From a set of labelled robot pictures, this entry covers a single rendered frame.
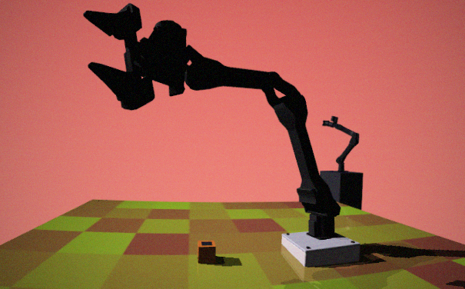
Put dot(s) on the orange block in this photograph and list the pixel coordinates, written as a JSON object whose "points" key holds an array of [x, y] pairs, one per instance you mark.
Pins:
{"points": [[206, 252]]}

